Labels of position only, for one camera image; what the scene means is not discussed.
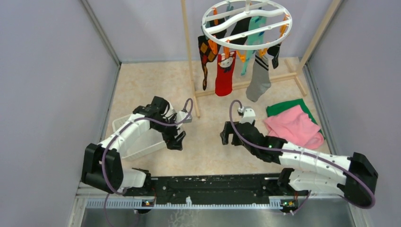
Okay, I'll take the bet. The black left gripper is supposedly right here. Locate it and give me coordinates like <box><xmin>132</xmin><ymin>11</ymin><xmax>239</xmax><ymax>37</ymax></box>
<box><xmin>151</xmin><ymin>113</ymin><xmax>185</xmax><ymax>150</ymax></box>

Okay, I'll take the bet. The white perforated plastic basket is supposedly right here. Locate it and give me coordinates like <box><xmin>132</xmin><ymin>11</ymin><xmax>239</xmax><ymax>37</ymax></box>
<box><xmin>105</xmin><ymin>114</ymin><xmax>166</xmax><ymax>161</ymax></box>

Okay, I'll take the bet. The grey sock with black stripes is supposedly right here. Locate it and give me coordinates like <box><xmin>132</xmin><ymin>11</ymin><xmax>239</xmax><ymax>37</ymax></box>
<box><xmin>245</xmin><ymin>52</ymin><xmax>271</xmax><ymax>102</ymax></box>

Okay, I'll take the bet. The wooden drying rack frame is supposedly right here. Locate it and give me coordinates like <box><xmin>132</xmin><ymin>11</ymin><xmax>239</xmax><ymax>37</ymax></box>
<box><xmin>181</xmin><ymin>0</ymin><xmax>343</xmax><ymax>119</ymax></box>

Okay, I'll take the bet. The black white striped sock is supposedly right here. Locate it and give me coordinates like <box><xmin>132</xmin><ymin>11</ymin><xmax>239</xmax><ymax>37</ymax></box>
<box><xmin>267</xmin><ymin>43</ymin><xmax>281</xmax><ymax>69</ymax></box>

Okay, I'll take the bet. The white round sock hanger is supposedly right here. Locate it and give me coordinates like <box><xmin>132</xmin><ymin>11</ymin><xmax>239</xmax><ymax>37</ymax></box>
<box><xmin>201</xmin><ymin>0</ymin><xmax>293</xmax><ymax>51</ymax></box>

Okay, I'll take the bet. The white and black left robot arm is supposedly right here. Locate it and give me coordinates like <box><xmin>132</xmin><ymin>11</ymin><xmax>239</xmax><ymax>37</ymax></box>
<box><xmin>81</xmin><ymin>96</ymin><xmax>193</xmax><ymax>196</ymax></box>

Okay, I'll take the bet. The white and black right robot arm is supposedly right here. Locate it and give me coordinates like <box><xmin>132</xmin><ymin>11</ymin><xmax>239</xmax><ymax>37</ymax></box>
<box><xmin>220</xmin><ymin>122</ymin><xmax>378</xmax><ymax>209</ymax></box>

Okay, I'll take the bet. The red sock with cat face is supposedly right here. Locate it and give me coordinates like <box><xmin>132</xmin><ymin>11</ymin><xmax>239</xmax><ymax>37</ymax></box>
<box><xmin>215</xmin><ymin>52</ymin><xmax>236</xmax><ymax>96</ymax></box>

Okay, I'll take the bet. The green cloth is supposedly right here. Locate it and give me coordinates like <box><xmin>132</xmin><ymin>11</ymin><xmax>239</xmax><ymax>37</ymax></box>
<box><xmin>266</xmin><ymin>98</ymin><xmax>323</xmax><ymax>133</ymax></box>

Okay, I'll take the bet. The pink cloth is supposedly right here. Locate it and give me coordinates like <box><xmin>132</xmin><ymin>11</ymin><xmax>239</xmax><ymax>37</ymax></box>
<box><xmin>264</xmin><ymin>105</ymin><xmax>324</xmax><ymax>150</ymax></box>

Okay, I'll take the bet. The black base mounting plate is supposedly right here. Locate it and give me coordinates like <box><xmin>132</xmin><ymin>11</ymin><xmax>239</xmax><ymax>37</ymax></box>
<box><xmin>125</xmin><ymin>174</ymin><xmax>308</xmax><ymax>213</ymax></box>

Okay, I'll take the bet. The black argyle sock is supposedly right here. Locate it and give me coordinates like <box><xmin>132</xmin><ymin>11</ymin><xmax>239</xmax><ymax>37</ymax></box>
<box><xmin>198</xmin><ymin>35</ymin><xmax>220</xmax><ymax>91</ymax></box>

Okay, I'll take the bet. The teal patterned sock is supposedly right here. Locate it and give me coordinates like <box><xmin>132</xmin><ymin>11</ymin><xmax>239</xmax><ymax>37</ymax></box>
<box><xmin>241</xmin><ymin>17</ymin><xmax>267</xmax><ymax>76</ymax></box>

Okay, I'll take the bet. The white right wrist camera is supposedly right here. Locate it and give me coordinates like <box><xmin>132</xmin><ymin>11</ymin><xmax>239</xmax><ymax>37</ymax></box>
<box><xmin>237</xmin><ymin>106</ymin><xmax>256</xmax><ymax>125</ymax></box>

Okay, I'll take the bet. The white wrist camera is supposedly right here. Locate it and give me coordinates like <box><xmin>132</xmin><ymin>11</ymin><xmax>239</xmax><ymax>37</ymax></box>
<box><xmin>175</xmin><ymin>111</ymin><xmax>192</xmax><ymax>127</ymax></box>
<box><xmin>237</xmin><ymin>106</ymin><xmax>256</xmax><ymax>125</ymax></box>

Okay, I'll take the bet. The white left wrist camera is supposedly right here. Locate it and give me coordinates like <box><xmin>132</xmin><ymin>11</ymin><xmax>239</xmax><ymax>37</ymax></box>
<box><xmin>175</xmin><ymin>111</ymin><xmax>192</xmax><ymax>127</ymax></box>

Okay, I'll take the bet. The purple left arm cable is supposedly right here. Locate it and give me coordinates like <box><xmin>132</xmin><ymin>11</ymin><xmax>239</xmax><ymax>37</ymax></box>
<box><xmin>101</xmin><ymin>98</ymin><xmax>194</xmax><ymax>227</ymax></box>

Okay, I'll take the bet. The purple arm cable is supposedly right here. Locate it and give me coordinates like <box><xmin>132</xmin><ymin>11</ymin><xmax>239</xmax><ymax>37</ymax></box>
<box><xmin>229</xmin><ymin>100</ymin><xmax>376</xmax><ymax>215</ymax></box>
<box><xmin>101</xmin><ymin>98</ymin><xmax>194</xmax><ymax>227</ymax></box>

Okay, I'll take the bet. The aluminium rail frame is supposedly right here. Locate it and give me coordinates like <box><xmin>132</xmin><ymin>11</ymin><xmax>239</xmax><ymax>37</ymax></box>
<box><xmin>68</xmin><ymin>171</ymin><xmax>372</xmax><ymax>227</ymax></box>

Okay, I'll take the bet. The white slotted cable duct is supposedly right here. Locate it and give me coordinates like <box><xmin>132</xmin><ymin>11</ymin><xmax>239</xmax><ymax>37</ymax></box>
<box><xmin>86</xmin><ymin>198</ymin><xmax>283</xmax><ymax>210</ymax></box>

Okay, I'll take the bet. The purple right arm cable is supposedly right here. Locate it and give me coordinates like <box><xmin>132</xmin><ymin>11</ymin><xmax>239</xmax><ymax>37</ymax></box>
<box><xmin>229</xmin><ymin>100</ymin><xmax>376</xmax><ymax>215</ymax></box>

